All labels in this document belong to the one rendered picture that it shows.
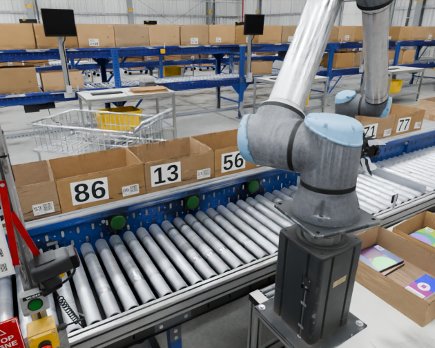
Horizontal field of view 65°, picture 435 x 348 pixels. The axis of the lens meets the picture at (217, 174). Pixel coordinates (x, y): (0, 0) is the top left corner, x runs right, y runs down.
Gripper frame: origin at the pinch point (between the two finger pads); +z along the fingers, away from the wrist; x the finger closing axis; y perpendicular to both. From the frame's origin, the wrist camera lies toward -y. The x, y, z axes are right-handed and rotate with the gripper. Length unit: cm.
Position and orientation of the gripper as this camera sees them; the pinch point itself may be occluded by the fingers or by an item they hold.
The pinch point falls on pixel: (377, 161)
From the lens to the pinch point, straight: 154.0
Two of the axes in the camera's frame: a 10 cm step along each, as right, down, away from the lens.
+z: 1.8, 5.6, -8.1
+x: -1.1, 8.3, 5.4
